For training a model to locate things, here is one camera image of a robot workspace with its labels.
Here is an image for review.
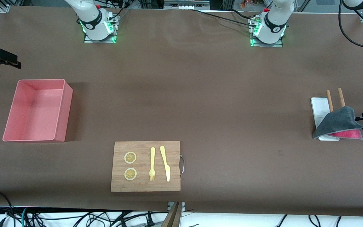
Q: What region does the white rectangular tray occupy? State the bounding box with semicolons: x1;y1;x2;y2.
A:
311;97;340;141

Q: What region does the grey and red cloth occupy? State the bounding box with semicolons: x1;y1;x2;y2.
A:
313;106;363;140

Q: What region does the tangle of black cables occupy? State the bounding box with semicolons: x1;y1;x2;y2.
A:
0;190;343;227

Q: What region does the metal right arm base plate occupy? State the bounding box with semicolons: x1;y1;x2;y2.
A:
84;13;119;44

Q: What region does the pink plastic bin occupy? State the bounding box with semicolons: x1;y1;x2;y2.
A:
3;79;73;143

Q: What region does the yellow plastic fork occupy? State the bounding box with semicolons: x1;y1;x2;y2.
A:
149;147;156;181

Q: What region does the black cable across table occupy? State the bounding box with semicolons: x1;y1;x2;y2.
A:
189;9;253;27

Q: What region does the yellow plastic knife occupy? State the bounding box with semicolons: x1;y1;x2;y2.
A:
160;145;171;182

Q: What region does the brown wooden plank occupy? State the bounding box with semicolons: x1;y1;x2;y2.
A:
161;202;182;227

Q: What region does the wooden cutting board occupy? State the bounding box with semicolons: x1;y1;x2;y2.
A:
111;141;186;192

